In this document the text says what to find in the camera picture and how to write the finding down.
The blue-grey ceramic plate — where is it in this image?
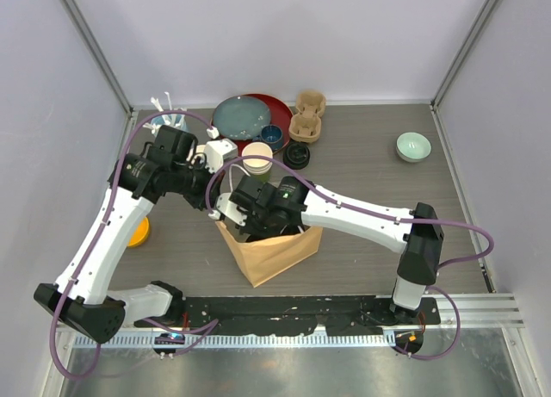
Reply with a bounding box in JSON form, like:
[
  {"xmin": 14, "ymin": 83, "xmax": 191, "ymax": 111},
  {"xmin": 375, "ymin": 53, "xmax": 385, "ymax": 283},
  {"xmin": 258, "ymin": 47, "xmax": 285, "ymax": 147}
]
[{"xmin": 212, "ymin": 96, "xmax": 271, "ymax": 140}]

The white wrapped stirrer bundle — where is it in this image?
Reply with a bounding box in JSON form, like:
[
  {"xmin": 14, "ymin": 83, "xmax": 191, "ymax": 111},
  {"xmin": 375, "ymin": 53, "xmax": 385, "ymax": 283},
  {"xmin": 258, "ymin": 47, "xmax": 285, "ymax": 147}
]
[{"xmin": 143, "ymin": 91, "xmax": 175, "ymax": 136}]

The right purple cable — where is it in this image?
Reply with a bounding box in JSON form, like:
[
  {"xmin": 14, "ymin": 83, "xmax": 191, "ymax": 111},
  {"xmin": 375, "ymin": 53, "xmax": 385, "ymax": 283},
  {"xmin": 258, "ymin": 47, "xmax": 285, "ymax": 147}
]
[{"xmin": 204, "ymin": 153, "xmax": 495, "ymax": 363}]

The small dark blue bowl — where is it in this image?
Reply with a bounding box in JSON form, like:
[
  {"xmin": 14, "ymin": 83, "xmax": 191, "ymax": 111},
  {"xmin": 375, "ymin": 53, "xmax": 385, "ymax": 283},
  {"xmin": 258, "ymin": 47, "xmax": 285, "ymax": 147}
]
[{"xmin": 260, "ymin": 124, "xmax": 284, "ymax": 152}]

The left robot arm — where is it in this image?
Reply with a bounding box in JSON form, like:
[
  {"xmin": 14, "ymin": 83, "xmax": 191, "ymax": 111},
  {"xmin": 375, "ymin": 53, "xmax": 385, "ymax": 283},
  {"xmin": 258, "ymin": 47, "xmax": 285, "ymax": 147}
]
[{"xmin": 34, "ymin": 126, "xmax": 238, "ymax": 344}]

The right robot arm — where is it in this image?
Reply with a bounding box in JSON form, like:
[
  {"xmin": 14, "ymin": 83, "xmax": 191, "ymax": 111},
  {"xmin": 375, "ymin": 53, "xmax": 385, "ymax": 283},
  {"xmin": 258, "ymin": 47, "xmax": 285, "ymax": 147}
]
[{"xmin": 217, "ymin": 176, "xmax": 444, "ymax": 324}]

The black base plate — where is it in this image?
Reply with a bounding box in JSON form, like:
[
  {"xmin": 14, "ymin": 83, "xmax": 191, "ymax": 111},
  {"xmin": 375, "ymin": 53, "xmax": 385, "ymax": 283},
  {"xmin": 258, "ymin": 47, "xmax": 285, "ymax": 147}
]
[{"xmin": 154, "ymin": 295, "xmax": 441, "ymax": 337}]

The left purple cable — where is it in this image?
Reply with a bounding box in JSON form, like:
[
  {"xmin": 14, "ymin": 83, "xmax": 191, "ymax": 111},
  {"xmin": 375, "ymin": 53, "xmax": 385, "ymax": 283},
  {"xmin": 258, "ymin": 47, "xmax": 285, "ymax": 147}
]
[{"xmin": 49, "ymin": 109, "xmax": 220, "ymax": 380}]

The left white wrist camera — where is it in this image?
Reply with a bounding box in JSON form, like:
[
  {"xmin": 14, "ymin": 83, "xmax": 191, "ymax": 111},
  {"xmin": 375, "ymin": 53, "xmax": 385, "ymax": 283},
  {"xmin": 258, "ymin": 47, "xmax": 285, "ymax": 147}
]
[{"xmin": 203, "ymin": 139, "xmax": 238, "ymax": 174}]

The orange round dish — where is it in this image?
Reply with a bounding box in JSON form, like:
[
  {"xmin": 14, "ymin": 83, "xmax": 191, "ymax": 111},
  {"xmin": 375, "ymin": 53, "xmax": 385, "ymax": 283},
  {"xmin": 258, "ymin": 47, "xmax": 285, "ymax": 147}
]
[{"xmin": 127, "ymin": 216, "xmax": 151, "ymax": 248}]

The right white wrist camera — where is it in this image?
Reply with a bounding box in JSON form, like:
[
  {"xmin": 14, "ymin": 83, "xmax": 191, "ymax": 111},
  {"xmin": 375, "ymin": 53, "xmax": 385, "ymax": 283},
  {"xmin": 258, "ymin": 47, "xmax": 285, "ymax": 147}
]
[{"xmin": 208, "ymin": 193, "xmax": 247, "ymax": 227}]

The aluminium frame rail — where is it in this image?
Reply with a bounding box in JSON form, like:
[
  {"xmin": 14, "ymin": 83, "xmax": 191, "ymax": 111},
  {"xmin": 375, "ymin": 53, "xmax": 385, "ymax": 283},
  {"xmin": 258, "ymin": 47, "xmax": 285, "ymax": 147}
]
[{"xmin": 53, "ymin": 292, "xmax": 526, "ymax": 332}]

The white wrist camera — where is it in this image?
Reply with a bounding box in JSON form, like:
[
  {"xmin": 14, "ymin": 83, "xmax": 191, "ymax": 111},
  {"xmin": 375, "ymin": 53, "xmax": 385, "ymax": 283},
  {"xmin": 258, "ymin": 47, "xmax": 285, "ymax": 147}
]
[
  {"xmin": 208, "ymin": 193, "xmax": 247, "ymax": 227},
  {"xmin": 203, "ymin": 139, "xmax": 238, "ymax": 174}
]

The red round tray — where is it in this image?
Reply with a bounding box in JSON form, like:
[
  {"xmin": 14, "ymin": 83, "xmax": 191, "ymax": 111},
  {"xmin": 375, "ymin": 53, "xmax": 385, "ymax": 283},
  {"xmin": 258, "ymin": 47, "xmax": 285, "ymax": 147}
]
[{"xmin": 231, "ymin": 93, "xmax": 293, "ymax": 153}]

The green paper cup stack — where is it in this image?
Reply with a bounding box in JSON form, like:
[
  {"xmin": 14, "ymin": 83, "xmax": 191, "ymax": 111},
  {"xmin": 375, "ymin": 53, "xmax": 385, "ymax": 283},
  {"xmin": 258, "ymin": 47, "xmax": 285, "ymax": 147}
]
[{"xmin": 241, "ymin": 141, "xmax": 273, "ymax": 183}]

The light blue cylinder holder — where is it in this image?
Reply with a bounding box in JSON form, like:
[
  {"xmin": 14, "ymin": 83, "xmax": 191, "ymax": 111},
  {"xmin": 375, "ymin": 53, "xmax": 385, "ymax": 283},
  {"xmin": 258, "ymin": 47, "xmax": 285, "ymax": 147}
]
[{"xmin": 149, "ymin": 114, "xmax": 187, "ymax": 135}]

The black cup lid stack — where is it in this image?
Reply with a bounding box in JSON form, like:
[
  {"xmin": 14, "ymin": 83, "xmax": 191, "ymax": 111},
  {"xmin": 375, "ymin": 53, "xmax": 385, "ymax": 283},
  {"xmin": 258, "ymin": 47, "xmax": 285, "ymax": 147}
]
[{"xmin": 283, "ymin": 141, "xmax": 311, "ymax": 171}]

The pale green ceramic bowl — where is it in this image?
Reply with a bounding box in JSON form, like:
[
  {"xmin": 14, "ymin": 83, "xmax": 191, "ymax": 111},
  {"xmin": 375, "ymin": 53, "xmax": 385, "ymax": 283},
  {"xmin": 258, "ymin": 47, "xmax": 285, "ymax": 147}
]
[{"xmin": 396, "ymin": 132, "xmax": 432, "ymax": 163}]

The white slotted cable duct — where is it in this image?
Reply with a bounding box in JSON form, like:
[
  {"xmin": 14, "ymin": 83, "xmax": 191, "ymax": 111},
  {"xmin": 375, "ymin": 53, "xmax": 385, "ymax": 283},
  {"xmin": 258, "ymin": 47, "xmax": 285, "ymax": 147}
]
[{"xmin": 72, "ymin": 332, "xmax": 397, "ymax": 350}]

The brown paper bag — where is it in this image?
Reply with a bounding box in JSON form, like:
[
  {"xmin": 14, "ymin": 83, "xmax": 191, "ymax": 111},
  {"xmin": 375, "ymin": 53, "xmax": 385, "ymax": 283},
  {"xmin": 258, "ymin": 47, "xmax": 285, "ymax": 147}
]
[{"xmin": 214, "ymin": 162, "xmax": 324, "ymax": 288}]

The purple cable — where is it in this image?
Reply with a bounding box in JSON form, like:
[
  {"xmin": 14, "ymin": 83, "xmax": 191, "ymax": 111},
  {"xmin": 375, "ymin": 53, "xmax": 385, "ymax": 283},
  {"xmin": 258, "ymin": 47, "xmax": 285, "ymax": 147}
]
[
  {"xmin": 49, "ymin": 109, "xmax": 220, "ymax": 380},
  {"xmin": 204, "ymin": 153, "xmax": 495, "ymax": 363}
]

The cardboard cup carrier stack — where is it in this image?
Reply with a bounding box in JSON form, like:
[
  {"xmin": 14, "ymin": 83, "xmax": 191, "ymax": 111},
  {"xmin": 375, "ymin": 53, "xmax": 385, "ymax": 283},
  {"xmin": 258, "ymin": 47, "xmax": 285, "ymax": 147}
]
[{"xmin": 288, "ymin": 90, "xmax": 326, "ymax": 144}]

